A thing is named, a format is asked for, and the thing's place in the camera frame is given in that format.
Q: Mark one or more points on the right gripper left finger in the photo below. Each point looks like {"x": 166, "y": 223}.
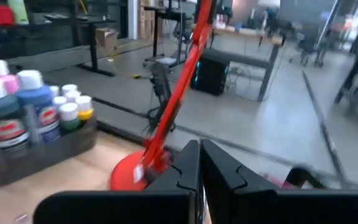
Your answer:
{"x": 120, "y": 207}

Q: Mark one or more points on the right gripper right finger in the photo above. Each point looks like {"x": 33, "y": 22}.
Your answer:
{"x": 291, "y": 207}

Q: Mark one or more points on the green small paint bottle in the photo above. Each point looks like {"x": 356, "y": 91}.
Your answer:
{"x": 69, "y": 118}

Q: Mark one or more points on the lemon yellow small paint bottle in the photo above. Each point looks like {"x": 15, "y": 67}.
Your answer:
{"x": 84, "y": 107}

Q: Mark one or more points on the pink small paint bottle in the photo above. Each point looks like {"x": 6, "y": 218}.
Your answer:
{"x": 59, "y": 101}

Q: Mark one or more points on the large blue paint bottle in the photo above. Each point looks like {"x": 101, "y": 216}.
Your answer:
{"x": 42, "y": 109}

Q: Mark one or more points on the light blue small paint bottle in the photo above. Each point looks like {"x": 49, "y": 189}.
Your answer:
{"x": 69, "y": 88}

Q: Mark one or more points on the large teal paint bottle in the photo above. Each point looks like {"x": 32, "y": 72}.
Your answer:
{"x": 5, "y": 124}

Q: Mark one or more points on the red plastic cup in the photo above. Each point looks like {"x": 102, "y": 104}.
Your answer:
{"x": 275, "y": 182}

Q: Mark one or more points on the grey plastic storage bin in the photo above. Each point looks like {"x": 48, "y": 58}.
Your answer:
{"x": 42, "y": 158}

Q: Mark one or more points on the black floor stand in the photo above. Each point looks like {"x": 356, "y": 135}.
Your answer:
{"x": 161, "y": 90}

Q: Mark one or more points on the red desk lamp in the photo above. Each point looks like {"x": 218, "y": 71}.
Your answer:
{"x": 179, "y": 93}

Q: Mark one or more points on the black computer tower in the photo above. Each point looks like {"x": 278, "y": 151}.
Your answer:
{"x": 210, "y": 76}

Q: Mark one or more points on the black office chair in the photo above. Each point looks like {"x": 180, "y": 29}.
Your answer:
{"x": 311, "y": 46}

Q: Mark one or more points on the wooden top office desk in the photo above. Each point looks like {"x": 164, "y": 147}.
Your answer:
{"x": 247, "y": 46}

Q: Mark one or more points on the brown cardboard box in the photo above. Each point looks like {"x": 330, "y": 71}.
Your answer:
{"x": 106, "y": 37}

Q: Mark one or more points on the black office desk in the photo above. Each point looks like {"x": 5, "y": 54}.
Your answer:
{"x": 82, "y": 21}

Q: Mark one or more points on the light green box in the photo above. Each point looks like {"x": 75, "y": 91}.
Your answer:
{"x": 19, "y": 11}

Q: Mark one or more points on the red box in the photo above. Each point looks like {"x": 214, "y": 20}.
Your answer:
{"x": 4, "y": 15}

